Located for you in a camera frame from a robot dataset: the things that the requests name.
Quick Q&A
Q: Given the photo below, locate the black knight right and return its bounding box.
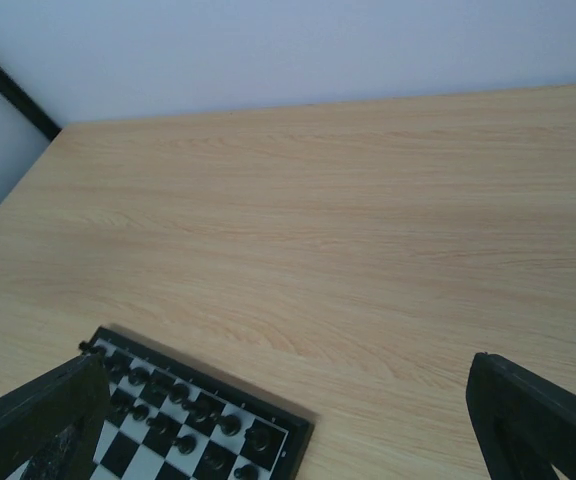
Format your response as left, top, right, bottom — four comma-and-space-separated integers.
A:
215, 414, 242, 436

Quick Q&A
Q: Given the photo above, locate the black rook right corner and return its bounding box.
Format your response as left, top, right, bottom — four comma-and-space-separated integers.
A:
244, 424, 271, 452

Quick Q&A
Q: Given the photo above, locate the black bishop right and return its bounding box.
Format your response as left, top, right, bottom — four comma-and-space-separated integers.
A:
185, 399, 214, 423

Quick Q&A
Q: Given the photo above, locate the black pawn g file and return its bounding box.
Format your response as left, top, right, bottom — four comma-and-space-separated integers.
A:
203, 447, 228, 471

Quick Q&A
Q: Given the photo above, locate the black pawn h file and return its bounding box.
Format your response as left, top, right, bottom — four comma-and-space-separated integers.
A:
233, 464, 259, 480

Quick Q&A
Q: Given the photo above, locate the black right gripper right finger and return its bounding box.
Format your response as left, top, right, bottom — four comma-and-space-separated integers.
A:
467, 352, 576, 479

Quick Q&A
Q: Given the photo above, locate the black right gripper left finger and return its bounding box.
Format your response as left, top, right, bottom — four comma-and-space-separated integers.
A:
0, 354, 110, 479

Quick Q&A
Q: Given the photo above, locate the black frame post left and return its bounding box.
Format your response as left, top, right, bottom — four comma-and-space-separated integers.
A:
0, 67, 61, 141

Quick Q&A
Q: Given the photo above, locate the black white chessboard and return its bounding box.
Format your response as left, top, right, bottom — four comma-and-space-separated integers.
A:
7, 325, 316, 480

